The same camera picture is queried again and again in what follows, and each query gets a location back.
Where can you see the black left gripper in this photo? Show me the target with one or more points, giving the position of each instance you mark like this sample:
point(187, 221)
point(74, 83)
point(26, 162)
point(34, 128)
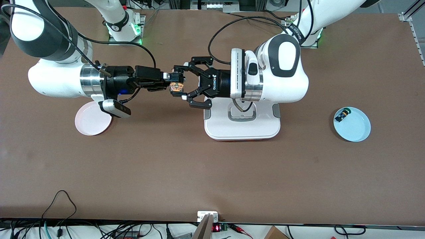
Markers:
point(217, 83)

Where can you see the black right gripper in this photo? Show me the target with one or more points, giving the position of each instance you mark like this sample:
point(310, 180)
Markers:
point(120, 79)

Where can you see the orange and black switch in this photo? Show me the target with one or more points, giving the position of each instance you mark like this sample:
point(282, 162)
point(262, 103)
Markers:
point(176, 88)

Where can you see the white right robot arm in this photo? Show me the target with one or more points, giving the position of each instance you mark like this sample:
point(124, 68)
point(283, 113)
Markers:
point(53, 79)

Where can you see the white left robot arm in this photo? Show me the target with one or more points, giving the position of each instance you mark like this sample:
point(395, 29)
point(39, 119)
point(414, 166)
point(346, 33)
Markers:
point(292, 86)

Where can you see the white lidded container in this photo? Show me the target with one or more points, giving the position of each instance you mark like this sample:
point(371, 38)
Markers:
point(242, 129)

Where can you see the pink round plate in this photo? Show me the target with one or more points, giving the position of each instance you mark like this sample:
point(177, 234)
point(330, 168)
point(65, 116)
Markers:
point(89, 124)

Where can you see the white mounting block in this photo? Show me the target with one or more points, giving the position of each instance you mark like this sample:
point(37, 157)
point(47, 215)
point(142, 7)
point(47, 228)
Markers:
point(201, 215)

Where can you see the red digit display module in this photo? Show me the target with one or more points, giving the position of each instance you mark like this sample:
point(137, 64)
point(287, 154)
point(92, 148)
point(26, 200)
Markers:
point(216, 228)

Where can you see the red clip leads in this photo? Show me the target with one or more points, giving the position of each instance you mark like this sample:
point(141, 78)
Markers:
point(240, 229)

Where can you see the light blue round plate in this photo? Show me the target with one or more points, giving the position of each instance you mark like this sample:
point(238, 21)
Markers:
point(355, 127)

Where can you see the brown cardboard box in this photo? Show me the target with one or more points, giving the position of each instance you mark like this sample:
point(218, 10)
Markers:
point(275, 234)

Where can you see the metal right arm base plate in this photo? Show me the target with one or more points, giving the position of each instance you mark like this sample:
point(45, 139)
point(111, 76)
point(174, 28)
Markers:
point(111, 42)

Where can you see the green-capped black switch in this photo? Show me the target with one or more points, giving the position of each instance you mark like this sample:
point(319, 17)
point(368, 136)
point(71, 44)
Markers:
point(342, 115)

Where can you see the aluminium profile post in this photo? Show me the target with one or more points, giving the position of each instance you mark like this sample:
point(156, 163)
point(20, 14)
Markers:
point(202, 230)

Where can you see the aluminium corner bracket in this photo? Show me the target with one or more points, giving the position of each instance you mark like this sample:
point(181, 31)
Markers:
point(406, 15)

